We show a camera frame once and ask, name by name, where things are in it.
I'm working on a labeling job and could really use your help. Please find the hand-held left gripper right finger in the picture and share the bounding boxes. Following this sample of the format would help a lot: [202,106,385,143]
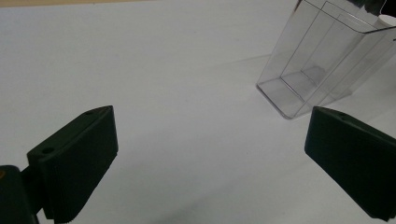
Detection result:
[304,105,396,223]

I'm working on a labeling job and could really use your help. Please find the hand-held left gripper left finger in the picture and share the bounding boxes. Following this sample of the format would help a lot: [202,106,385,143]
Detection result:
[20,105,120,224]

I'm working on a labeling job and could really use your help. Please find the clear acrylic organizer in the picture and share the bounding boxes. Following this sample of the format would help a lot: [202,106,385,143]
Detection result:
[255,0,396,120]

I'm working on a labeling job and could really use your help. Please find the white table cover sheet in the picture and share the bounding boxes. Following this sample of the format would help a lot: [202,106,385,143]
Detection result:
[0,0,396,224]

